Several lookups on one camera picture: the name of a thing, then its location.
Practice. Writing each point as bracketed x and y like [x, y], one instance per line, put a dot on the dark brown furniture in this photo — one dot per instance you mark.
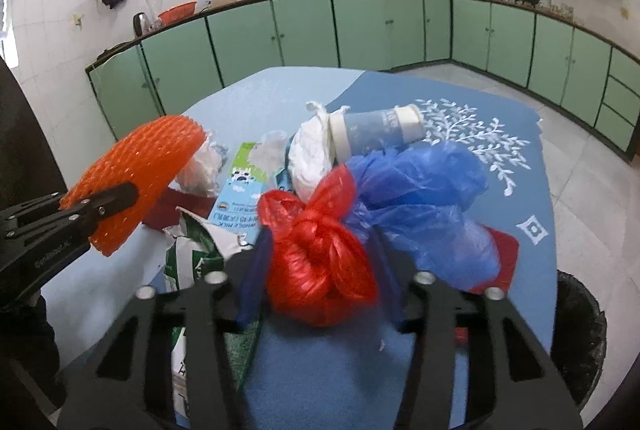
[25, 134]

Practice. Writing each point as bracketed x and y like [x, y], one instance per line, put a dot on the white plastic bag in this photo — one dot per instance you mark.
[310, 154]

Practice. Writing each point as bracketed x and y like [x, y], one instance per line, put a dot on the dark red packet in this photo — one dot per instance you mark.
[175, 210]

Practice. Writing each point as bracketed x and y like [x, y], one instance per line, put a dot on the crumpled green white packet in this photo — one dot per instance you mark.
[192, 250]

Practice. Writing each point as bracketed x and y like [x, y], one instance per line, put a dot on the red plastic basin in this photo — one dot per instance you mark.
[177, 12]

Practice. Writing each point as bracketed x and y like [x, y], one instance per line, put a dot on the black trash bin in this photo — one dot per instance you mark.
[580, 335]

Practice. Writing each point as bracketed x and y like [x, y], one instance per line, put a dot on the clear plastic cup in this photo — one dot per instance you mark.
[272, 142]

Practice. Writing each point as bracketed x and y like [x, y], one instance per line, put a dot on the orange foam fruit net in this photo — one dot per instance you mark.
[145, 149]

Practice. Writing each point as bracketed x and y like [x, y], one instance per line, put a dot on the clear glass container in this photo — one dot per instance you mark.
[566, 10]

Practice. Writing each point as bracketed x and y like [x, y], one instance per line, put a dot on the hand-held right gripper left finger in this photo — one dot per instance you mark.
[252, 282]

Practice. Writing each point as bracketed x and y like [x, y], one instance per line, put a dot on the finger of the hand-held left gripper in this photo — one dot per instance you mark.
[110, 202]

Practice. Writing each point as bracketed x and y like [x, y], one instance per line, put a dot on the steel electric kettle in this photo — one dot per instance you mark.
[141, 24]

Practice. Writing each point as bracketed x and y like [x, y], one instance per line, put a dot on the blue green milk carton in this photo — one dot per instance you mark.
[235, 195]

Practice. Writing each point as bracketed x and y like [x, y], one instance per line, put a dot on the green lower kitchen cabinets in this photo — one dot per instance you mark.
[300, 29]

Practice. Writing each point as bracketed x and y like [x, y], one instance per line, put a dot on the blue printed tablecloth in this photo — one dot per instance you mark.
[310, 84]

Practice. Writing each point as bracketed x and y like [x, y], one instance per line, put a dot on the clear plastic pitcher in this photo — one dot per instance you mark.
[154, 9]

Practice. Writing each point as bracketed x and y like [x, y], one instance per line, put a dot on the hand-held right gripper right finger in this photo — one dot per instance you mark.
[387, 282]

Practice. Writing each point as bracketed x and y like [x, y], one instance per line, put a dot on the person's dark clothing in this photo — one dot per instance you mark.
[25, 350]

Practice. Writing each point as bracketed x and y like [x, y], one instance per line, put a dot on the red flat packet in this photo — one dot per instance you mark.
[505, 260]

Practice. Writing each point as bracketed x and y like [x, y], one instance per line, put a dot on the blue plastic bag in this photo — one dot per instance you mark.
[420, 190]

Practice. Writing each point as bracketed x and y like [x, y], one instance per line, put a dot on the red plastic bag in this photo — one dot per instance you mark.
[320, 260]

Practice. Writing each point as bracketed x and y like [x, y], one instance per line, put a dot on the white tissue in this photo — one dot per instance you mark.
[200, 169]

